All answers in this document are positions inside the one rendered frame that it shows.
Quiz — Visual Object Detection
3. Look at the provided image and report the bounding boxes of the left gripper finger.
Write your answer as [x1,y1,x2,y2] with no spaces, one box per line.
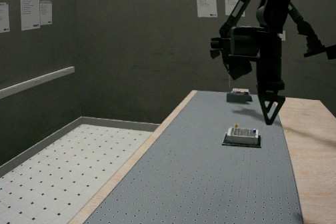
[258,95,286,125]
[265,87,279,113]

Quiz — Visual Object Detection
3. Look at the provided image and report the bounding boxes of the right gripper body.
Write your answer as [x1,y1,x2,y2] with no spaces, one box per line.
[223,49,231,63]

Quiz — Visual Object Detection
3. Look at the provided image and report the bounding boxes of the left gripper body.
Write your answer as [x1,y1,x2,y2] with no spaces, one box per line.
[257,58,285,97]

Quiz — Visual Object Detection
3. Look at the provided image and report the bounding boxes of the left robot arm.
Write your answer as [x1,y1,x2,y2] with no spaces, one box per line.
[228,0,290,81]

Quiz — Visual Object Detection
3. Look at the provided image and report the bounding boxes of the white grid rack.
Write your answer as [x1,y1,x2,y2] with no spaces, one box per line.
[227,127,258,145]

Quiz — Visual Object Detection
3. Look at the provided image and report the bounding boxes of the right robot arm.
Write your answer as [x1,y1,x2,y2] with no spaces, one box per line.
[210,0,325,59]

